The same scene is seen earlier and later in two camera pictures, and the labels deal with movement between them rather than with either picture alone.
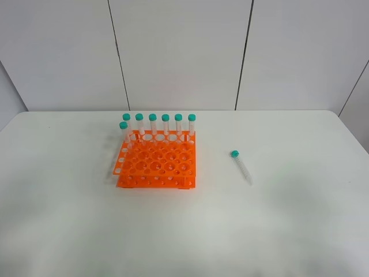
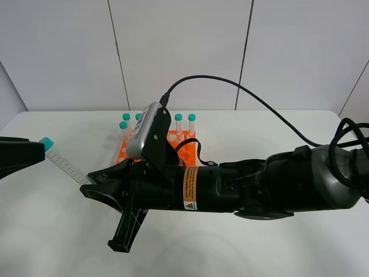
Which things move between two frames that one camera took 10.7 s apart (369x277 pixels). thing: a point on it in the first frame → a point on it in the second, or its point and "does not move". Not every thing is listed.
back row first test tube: x=127 y=116 does not move
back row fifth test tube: x=178 y=118 does not move
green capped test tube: x=234 y=154 → x=64 y=162
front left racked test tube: x=124 y=126 does not move
